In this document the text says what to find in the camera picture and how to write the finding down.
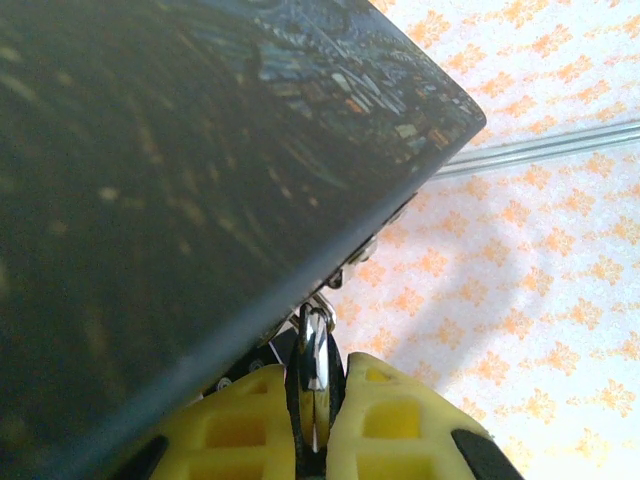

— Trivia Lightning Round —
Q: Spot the aluminium frame post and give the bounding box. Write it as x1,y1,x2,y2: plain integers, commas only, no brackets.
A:
429,121,640,181

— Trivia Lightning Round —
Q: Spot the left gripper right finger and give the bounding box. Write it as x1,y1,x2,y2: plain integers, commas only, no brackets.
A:
324,351,525,480

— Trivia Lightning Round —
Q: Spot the starry night painted box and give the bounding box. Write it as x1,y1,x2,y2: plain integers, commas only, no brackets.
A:
0,0,488,480

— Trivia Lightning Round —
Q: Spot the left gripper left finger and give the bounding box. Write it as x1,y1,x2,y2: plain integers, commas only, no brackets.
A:
112,363,304,480

